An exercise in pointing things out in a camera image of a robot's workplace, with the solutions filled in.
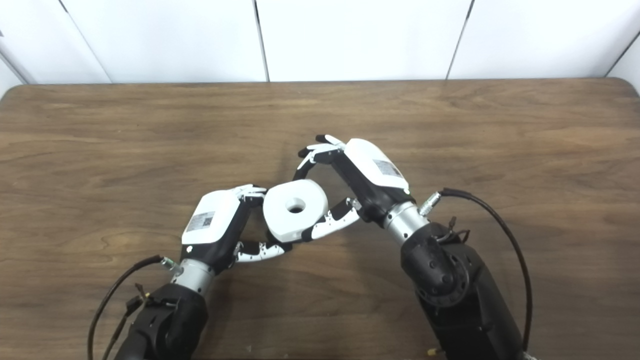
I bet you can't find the round white piece with hole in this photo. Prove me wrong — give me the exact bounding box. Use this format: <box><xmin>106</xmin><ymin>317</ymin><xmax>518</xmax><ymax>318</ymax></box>
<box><xmin>263</xmin><ymin>179</ymin><xmax>330</xmax><ymax>244</ymax></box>

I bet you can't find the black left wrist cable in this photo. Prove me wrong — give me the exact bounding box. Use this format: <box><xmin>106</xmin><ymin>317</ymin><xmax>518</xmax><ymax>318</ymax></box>
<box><xmin>87</xmin><ymin>255</ymin><xmax>182</xmax><ymax>360</ymax></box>

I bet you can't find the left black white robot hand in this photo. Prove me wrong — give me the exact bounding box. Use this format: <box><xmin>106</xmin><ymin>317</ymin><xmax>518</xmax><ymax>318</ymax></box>
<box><xmin>170</xmin><ymin>184</ymin><xmax>293</xmax><ymax>296</ymax></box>

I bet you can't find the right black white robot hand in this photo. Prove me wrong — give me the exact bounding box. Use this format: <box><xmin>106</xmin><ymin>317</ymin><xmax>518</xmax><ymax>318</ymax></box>
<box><xmin>292</xmin><ymin>134</ymin><xmax>431</xmax><ymax>246</ymax></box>

